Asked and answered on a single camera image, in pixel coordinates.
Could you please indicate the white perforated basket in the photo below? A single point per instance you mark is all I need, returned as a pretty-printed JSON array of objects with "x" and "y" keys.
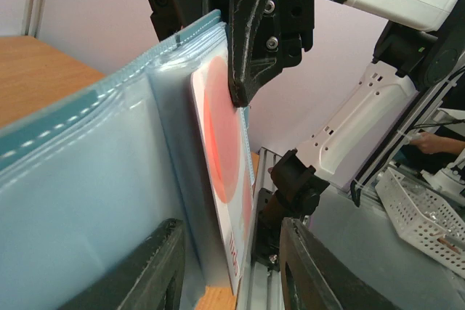
[{"x": 423, "y": 219}]

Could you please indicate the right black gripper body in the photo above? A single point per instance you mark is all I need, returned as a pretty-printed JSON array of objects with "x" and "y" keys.
[{"x": 297, "y": 22}]

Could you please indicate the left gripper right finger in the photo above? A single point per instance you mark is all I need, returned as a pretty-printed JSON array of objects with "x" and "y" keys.
[{"x": 313, "y": 278}]

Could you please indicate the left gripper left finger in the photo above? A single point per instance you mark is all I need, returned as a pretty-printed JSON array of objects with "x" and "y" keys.
[{"x": 151, "y": 277}]

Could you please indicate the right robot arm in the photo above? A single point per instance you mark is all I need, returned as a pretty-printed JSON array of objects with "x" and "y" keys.
[{"x": 419, "y": 47}]

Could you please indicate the teal card holder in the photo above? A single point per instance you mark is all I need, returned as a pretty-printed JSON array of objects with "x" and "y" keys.
[{"x": 87, "y": 179}]

